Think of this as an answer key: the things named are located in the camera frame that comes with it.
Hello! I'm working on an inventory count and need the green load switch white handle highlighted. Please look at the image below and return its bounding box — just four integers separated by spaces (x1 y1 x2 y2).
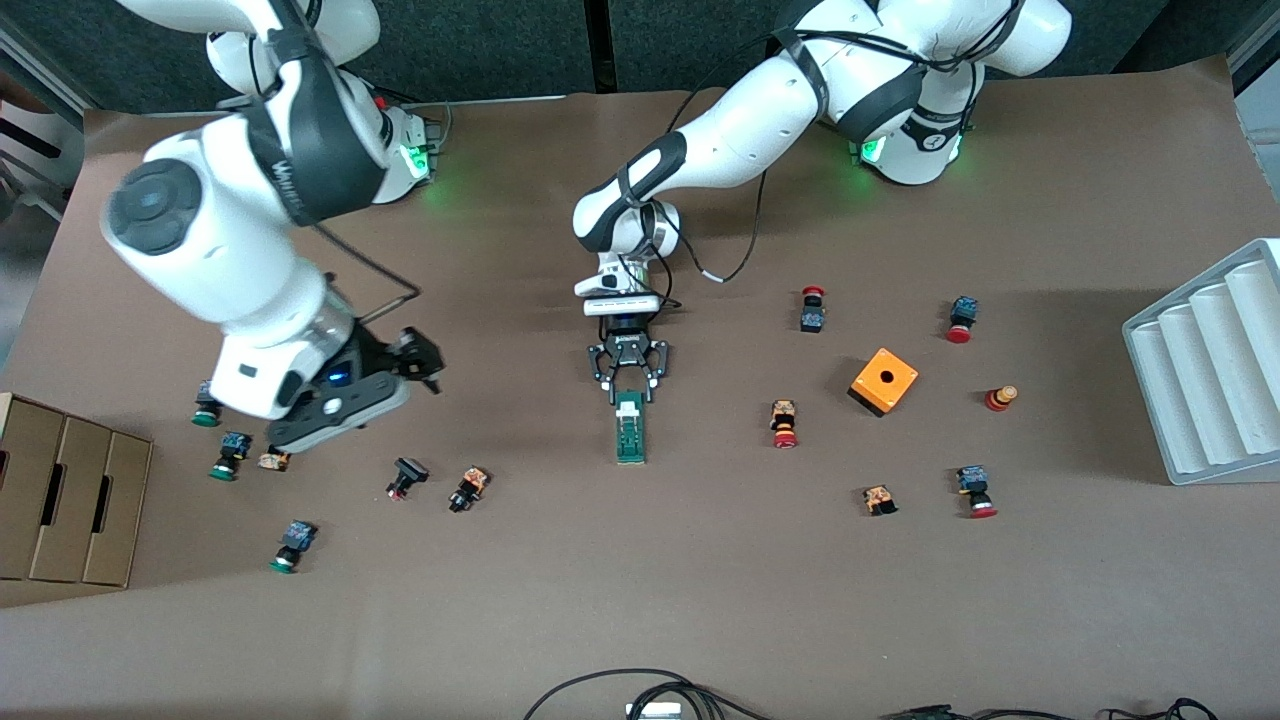
614 392 647 464

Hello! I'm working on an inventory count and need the brown cardboard box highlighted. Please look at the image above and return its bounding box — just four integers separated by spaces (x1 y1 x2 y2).
0 392 154 589

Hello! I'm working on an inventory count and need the grey ridged plastic tray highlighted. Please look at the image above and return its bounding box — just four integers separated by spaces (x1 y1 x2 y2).
1122 238 1280 487

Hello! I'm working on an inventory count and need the black pushbutton with red ring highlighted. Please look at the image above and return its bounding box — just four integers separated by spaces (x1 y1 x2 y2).
385 457 430 502

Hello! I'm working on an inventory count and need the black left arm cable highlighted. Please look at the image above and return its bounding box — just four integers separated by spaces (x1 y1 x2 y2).
662 90 767 285

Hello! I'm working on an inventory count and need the orange button enclosure box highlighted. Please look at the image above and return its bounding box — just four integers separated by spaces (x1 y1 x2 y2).
848 347 920 419

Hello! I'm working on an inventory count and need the black right base cable bundle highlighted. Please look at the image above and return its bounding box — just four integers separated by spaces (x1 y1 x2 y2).
372 82 453 151

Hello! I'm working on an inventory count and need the black looped cable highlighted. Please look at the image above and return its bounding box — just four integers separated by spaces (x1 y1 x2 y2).
523 668 776 720

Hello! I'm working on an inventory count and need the black cable with plug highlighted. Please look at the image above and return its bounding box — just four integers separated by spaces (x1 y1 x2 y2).
880 704 1101 720

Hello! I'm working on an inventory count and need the black coiled cable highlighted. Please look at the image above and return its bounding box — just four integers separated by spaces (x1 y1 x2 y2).
1100 697 1223 720

